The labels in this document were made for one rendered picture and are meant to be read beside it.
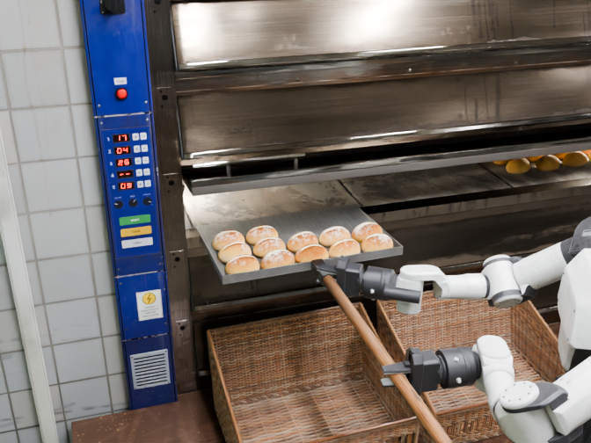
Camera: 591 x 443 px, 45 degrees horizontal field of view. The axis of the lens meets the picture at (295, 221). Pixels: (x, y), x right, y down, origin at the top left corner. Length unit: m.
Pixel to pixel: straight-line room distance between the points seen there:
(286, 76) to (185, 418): 1.16
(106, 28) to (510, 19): 1.22
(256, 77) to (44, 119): 0.59
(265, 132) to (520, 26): 0.87
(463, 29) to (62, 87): 1.18
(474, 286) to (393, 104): 0.64
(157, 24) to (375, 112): 0.71
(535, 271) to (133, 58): 1.20
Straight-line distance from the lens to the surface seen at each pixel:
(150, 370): 2.43
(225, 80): 2.07
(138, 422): 2.47
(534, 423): 1.47
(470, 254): 2.63
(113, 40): 1.97
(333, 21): 2.13
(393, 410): 2.42
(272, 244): 2.08
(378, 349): 1.70
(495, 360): 1.64
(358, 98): 2.22
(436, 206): 2.48
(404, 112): 2.28
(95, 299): 2.30
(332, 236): 2.14
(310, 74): 2.13
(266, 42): 2.06
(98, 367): 2.44
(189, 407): 2.50
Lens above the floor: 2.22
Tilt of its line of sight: 27 degrees down
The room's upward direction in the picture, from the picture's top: 1 degrees clockwise
